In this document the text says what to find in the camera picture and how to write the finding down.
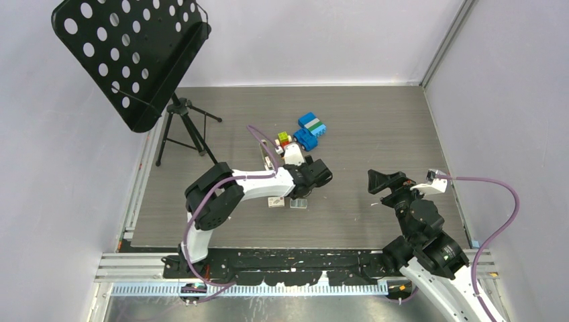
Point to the slotted cable duct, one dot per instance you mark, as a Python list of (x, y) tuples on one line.
[(188, 289)]

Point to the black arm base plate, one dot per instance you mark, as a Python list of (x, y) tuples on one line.
[(291, 267)]

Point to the black perforated music stand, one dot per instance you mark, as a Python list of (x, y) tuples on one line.
[(137, 52)]

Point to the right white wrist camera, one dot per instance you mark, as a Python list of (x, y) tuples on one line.
[(436, 183)]

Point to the red yellow toy brick car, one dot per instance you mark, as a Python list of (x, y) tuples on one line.
[(282, 141)]

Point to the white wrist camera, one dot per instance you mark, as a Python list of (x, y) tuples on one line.
[(436, 183), (291, 154)]

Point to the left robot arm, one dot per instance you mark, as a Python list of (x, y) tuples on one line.
[(212, 198)]

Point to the blue toy brick truck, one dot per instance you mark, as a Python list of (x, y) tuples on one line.
[(310, 129)]

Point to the white and green stapler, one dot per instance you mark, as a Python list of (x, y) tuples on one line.
[(266, 159)]

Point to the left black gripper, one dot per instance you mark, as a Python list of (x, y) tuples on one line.
[(307, 163)]

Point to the staple tray with staples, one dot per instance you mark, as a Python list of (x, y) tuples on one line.
[(298, 203)]

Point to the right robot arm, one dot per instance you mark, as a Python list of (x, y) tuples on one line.
[(425, 254)]

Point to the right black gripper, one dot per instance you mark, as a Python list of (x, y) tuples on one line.
[(377, 180)]

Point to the white staple box sleeve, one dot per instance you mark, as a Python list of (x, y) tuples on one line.
[(276, 202)]

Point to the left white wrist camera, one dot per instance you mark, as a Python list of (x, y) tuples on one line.
[(291, 154)]

